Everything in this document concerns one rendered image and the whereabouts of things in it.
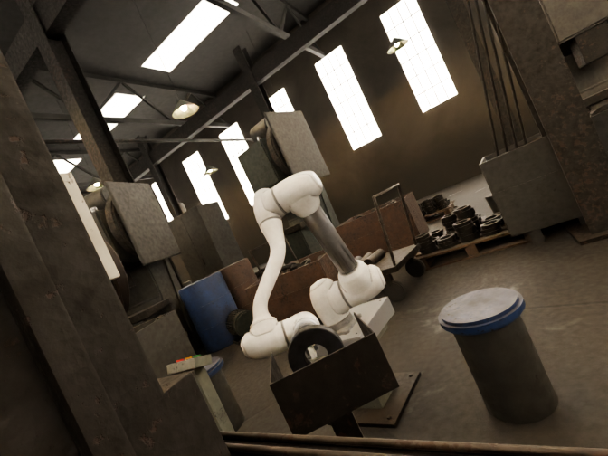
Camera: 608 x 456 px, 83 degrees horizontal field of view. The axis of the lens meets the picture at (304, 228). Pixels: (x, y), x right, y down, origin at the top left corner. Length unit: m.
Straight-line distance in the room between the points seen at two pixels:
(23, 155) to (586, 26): 5.49
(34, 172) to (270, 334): 0.90
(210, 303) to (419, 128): 9.74
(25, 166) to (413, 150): 12.20
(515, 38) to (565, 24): 2.38
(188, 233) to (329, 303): 4.69
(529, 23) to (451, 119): 9.29
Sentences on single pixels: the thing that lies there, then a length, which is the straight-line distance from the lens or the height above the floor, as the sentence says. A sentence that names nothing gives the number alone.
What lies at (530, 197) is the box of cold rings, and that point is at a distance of 3.47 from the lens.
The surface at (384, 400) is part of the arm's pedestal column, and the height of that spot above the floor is 0.04.
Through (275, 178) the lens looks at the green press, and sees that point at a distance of 6.05.
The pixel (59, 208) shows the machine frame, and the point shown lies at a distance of 0.61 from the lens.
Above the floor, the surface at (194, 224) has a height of 1.73.
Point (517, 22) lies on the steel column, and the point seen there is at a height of 1.67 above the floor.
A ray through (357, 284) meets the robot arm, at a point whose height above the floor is 0.63.
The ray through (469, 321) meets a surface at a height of 0.43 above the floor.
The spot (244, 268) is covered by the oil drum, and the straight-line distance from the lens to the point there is 4.88.
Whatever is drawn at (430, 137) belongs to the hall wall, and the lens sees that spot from 12.45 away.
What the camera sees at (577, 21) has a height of 1.78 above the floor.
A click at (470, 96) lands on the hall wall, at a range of 12.42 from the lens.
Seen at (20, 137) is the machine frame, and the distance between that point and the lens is 0.64.
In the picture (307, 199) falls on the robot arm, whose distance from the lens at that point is 1.46.
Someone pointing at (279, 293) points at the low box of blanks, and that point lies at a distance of 3.55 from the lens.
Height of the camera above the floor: 1.02
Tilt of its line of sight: 1 degrees down
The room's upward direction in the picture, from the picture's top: 25 degrees counter-clockwise
